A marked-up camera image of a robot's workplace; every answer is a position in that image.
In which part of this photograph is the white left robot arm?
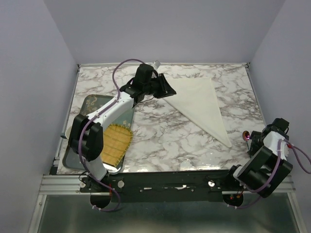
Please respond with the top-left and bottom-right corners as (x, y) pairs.
(69, 61), (176, 192)

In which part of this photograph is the yellow bamboo mat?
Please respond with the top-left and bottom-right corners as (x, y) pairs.
(100, 124), (133, 167)

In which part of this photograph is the green floral metal tray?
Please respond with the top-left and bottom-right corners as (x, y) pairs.
(63, 92), (134, 176)

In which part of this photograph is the iridescent rainbow spoon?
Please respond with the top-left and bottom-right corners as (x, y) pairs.
(242, 131), (250, 146)

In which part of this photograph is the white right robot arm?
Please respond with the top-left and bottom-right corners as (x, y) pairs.
(223, 118), (293, 198)

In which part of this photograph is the cream cloth napkin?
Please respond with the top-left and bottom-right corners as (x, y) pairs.
(164, 77), (232, 148)

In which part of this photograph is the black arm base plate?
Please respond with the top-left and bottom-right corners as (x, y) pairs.
(80, 169), (242, 202)

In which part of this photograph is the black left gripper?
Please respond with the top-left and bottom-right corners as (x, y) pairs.
(143, 73), (176, 99)

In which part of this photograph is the white cup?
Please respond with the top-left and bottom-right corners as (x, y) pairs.
(65, 126), (72, 139)

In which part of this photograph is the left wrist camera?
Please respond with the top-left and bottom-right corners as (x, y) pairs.
(151, 60), (161, 70)

